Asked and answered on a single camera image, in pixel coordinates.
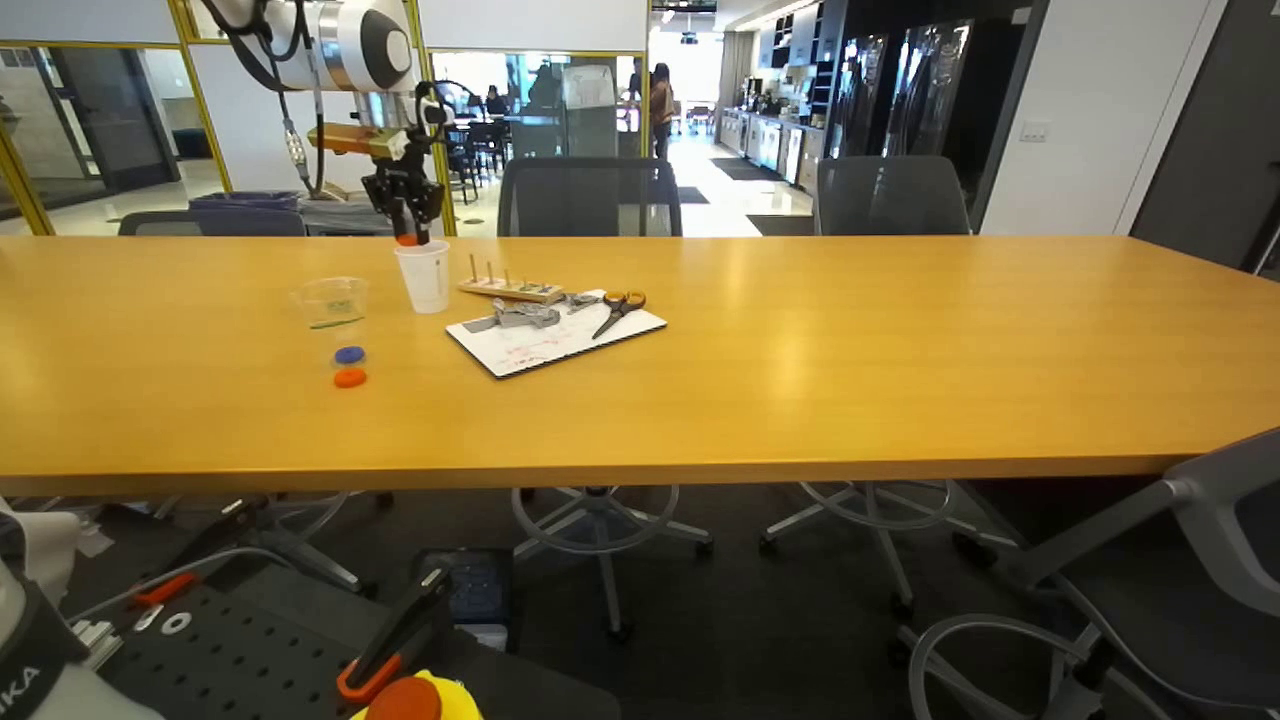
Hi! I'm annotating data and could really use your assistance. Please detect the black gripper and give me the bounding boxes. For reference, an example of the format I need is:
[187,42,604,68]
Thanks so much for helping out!
[364,146,445,247]

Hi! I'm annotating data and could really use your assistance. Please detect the clear plastic cup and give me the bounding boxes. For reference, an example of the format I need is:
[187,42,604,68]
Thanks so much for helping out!
[292,275,364,330]

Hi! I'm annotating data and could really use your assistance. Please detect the blue disc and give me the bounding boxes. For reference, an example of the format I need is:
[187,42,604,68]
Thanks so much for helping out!
[332,343,364,368]

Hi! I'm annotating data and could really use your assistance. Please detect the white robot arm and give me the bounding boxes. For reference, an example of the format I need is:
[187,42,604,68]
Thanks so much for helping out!
[200,0,445,247]

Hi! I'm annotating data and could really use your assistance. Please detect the white paper cup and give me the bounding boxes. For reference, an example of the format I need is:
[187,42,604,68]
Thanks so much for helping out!
[397,240,450,317]

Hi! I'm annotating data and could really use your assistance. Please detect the wooden peg rack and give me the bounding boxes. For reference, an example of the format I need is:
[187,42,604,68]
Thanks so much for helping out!
[461,255,564,302]

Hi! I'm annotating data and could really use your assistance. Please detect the dark mesh office chair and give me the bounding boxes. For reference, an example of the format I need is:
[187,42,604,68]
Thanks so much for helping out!
[497,156,712,638]

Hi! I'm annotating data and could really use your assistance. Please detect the black orange clamp tool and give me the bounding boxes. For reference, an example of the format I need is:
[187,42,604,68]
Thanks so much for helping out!
[335,569,447,708]

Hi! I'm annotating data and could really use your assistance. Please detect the yellow red emergency stop button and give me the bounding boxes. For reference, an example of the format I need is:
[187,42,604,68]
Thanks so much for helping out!
[353,672,484,720]

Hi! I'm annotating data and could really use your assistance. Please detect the grey mesh office chair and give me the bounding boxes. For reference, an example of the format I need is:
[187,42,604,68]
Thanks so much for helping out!
[761,156,972,613]

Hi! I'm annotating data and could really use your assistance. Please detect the grey chair front right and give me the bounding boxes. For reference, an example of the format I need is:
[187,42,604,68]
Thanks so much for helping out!
[905,428,1280,720]

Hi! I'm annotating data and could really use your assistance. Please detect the orange handled scissors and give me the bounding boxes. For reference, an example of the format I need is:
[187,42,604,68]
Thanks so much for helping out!
[592,290,648,340]

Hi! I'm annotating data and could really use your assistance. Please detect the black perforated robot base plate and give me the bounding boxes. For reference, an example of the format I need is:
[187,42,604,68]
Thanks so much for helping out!
[102,569,387,720]

